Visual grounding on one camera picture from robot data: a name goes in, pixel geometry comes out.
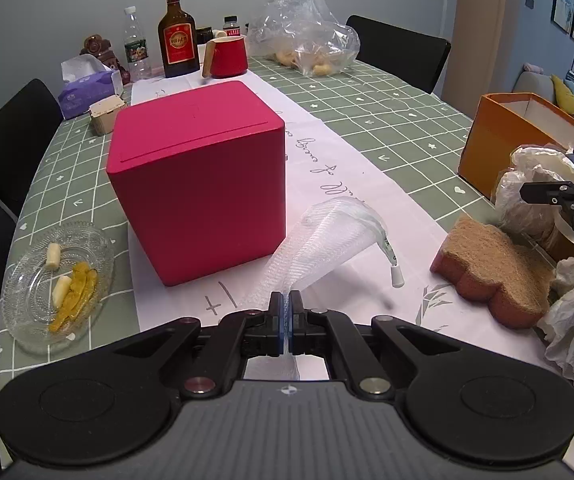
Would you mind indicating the white organza gift pouch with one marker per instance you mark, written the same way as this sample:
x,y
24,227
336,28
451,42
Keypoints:
x,y
522,210

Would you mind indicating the small wooden box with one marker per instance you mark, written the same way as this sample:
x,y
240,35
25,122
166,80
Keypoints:
x,y
107,115

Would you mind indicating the clear plastic bag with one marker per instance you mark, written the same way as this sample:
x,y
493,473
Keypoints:
x,y
307,20

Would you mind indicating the red cube box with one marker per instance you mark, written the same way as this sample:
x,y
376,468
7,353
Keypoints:
x,y
197,185

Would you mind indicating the brown flower-shaped sponge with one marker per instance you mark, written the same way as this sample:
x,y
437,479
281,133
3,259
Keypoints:
x,y
492,260

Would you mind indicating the yellow cushion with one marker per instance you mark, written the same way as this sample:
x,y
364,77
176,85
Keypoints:
x,y
567,97

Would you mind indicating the clear glass dish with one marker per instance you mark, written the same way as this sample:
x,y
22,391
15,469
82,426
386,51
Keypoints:
x,y
27,285

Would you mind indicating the small dark bottle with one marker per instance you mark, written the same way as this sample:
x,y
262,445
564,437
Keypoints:
x,y
231,30

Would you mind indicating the red mug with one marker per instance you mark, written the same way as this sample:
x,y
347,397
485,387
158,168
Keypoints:
x,y
229,57

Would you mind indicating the black jar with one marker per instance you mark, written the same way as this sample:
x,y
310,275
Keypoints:
x,y
204,42

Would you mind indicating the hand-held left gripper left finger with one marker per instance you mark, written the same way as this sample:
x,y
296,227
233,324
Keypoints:
x,y
279,320

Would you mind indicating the yellow fruit peel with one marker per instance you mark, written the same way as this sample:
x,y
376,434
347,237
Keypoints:
x,y
77,290

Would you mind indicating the clear plastic water bottle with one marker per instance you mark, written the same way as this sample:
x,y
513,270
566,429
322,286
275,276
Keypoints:
x,y
137,55

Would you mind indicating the brown bear figure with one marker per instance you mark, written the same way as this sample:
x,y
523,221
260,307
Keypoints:
x,y
98,45

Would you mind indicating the beige sofa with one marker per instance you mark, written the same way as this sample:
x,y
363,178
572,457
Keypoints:
x,y
532,85

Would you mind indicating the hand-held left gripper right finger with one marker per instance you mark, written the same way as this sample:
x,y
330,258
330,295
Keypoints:
x,y
294,325

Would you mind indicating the orange cardboard box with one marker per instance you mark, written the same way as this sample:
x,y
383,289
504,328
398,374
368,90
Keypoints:
x,y
497,145

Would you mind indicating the white table runner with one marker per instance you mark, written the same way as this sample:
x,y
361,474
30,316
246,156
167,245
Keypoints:
x,y
347,160

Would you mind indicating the white fruit piece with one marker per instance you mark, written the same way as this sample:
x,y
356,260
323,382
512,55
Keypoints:
x,y
62,290
54,255

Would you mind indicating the purple tissue box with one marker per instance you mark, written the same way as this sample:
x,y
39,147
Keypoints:
x,y
87,95

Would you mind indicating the brown liquor bottle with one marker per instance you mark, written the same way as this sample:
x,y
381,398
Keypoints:
x,y
179,45

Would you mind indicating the beige food pieces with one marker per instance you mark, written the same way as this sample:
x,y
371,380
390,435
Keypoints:
x,y
323,67

